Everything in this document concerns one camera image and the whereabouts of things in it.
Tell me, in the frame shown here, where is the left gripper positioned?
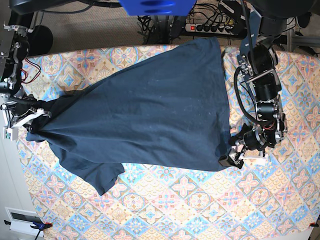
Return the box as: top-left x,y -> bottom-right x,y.
218,124 -> 268,168

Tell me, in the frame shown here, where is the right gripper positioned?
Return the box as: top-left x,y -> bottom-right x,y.
1,99 -> 52,129

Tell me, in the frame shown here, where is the dark navy t-shirt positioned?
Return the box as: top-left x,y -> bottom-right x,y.
26,37 -> 231,195

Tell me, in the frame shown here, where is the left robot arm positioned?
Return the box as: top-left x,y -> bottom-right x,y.
218,7 -> 288,169

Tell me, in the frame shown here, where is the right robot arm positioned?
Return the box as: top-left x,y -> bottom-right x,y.
0,24 -> 53,131

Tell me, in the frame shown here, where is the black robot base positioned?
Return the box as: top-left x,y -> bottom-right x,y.
9,0 -> 74,15
247,0 -> 317,18

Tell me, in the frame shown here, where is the black round stool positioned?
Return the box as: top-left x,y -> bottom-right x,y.
27,25 -> 53,57

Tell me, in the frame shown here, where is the orange clamp lower right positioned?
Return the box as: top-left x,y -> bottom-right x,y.
309,222 -> 320,228

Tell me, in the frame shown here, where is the blue orange clamp lower left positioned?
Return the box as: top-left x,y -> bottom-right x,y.
4,220 -> 53,240

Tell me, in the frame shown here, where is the white power strip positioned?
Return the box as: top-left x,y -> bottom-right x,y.
184,23 -> 233,35

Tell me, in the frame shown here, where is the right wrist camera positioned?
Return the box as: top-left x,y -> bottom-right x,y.
2,127 -> 19,141

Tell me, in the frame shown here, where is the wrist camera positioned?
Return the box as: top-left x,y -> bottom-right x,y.
253,157 -> 267,166
2,127 -> 19,141

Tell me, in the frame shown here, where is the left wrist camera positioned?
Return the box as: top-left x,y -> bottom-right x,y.
253,157 -> 267,166

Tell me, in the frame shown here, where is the white wall outlet box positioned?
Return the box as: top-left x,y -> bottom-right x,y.
5,207 -> 40,236

